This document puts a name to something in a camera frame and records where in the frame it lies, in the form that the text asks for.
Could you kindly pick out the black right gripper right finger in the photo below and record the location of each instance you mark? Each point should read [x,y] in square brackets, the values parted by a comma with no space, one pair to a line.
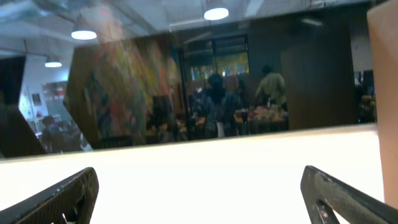
[324,196]

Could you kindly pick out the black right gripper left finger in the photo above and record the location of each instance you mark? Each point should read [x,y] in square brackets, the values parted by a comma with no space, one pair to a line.
[71,200]

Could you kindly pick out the dark glass window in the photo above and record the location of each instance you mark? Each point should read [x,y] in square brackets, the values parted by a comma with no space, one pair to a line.
[137,73]

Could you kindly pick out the round ceiling lamp far left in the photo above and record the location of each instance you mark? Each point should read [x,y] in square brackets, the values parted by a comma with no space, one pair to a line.
[52,62]

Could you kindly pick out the round ceiling lamp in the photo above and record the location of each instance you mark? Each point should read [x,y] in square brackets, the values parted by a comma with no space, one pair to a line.
[52,62]
[215,10]

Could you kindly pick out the round ceiling lamp centre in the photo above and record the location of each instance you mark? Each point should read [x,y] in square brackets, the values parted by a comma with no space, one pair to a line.
[215,10]

